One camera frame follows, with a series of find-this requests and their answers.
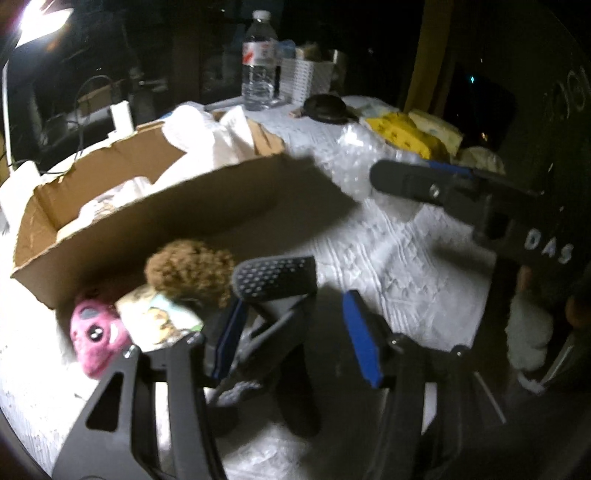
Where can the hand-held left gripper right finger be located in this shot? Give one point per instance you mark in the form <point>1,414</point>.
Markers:
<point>362,339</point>

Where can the yellow sponge pack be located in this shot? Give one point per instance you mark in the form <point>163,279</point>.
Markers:
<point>408,134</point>

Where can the white folded diaper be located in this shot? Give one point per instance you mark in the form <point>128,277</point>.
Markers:
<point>482,159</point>

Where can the white textured tablecloth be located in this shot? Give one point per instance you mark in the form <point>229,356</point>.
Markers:
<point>401,267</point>

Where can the white foam block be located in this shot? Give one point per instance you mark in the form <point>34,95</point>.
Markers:
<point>122,117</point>

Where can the printed diaper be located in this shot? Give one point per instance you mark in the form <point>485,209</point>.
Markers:
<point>159,318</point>

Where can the dark grey dotted sock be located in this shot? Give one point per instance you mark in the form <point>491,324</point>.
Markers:
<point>277,281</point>

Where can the clear plastic water bottle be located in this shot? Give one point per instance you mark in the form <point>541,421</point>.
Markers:
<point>259,60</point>

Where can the white fluffy cloth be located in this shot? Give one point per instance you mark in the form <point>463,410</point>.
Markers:
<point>531,332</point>

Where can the brown fuzzy plush toy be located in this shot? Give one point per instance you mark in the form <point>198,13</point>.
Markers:
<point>189,270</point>

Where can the cardboard box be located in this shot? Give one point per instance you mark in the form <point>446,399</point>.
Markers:
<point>138,217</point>

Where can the metal cup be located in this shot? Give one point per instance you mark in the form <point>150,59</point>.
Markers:
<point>339,60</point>

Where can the white desk lamp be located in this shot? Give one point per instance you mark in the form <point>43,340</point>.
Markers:
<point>27,55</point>

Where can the pink plush toy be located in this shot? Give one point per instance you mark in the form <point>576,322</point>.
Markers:
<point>94,334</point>

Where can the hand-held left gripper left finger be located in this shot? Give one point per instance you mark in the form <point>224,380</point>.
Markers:
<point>227,339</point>

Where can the bubble wrap sheet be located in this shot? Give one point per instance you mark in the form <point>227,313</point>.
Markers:
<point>364,161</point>

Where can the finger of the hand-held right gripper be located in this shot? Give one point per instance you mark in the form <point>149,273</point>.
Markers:
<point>404,182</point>
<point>450,169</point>

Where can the pale yellow cloth pack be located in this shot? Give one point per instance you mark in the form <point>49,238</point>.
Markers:
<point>438,128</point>

